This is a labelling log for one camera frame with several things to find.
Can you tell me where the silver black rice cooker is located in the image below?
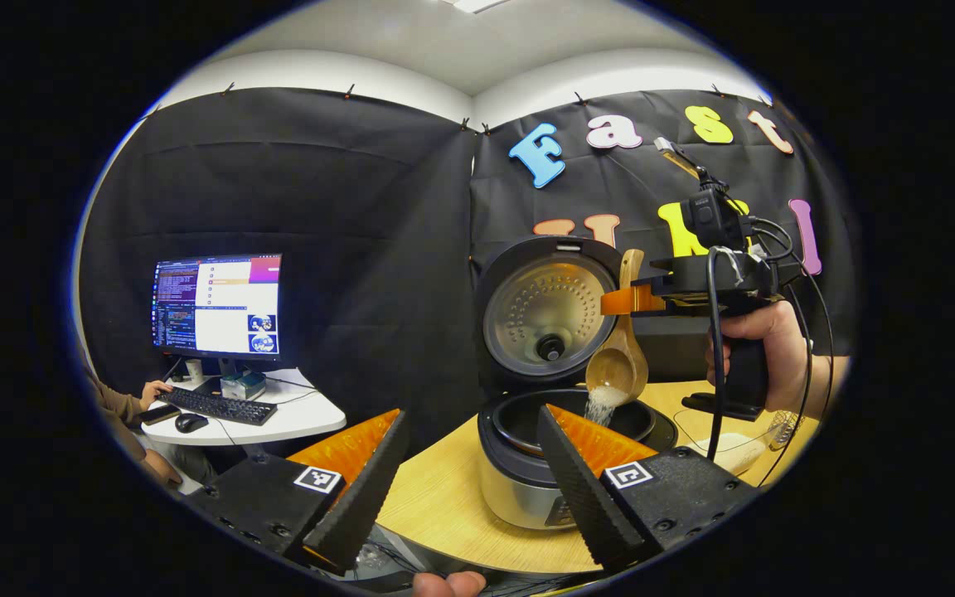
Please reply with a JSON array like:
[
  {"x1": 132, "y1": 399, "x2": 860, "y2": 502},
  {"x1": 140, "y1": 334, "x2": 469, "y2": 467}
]
[{"x1": 473, "y1": 235, "x2": 679, "y2": 531}]

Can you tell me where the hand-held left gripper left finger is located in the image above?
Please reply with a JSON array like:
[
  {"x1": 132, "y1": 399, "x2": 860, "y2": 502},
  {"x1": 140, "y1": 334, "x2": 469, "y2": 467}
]
[{"x1": 187, "y1": 408, "x2": 410, "y2": 575}]

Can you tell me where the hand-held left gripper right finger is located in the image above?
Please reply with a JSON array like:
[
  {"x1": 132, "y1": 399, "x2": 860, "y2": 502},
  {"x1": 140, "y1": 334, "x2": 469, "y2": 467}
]
[{"x1": 537, "y1": 405, "x2": 764, "y2": 573}]

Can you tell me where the clear plastic container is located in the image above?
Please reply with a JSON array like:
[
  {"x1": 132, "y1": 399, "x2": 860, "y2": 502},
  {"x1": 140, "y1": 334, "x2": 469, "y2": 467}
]
[{"x1": 676, "y1": 410, "x2": 781, "y2": 480}]

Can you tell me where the white rice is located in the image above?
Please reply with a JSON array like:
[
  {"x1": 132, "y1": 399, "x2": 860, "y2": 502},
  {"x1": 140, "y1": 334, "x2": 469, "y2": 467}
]
[
  {"x1": 696, "y1": 431, "x2": 770, "y2": 477},
  {"x1": 584, "y1": 381, "x2": 634, "y2": 428}
]

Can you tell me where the white side desk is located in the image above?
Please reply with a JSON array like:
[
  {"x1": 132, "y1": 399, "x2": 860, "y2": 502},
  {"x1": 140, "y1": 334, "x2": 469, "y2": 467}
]
[{"x1": 139, "y1": 369, "x2": 347, "y2": 464}]

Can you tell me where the black backdrop cloth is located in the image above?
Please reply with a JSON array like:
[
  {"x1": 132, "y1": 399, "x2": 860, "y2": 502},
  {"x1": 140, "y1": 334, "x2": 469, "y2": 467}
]
[{"x1": 80, "y1": 87, "x2": 856, "y2": 453}]

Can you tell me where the computer monitor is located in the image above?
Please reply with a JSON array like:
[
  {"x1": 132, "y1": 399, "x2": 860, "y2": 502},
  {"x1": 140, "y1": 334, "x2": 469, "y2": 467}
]
[{"x1": 152, "y1": 254, "x2": 284, "y2": 378}]

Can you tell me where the small teal box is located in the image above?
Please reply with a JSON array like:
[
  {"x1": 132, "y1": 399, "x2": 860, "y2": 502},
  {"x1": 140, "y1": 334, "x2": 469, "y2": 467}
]
[{"x1": 221, "y1": 371, "x2": 267, "y2": 400}]

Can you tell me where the black keyboard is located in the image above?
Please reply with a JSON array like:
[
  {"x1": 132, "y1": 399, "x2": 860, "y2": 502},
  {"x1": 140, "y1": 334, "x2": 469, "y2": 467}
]
[{"x1": 156, "y1": 387, "x2": 278, "y2": 426}]

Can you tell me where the wooden spoon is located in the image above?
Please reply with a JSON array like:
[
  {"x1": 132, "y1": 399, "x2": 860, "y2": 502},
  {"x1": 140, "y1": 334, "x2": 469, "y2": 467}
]
[{"x1": 585, "y1": 249, "x2": 650, "y2": 407}]

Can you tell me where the black cable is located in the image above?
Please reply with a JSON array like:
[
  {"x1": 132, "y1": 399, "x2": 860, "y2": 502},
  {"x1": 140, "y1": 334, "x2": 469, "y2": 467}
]
[
  {"x1": 747, "y1": 217, "x2": 836, "y2": 488},
  {"x1": 705, "y1": 245, "x2": 734, "y2": 464}
]

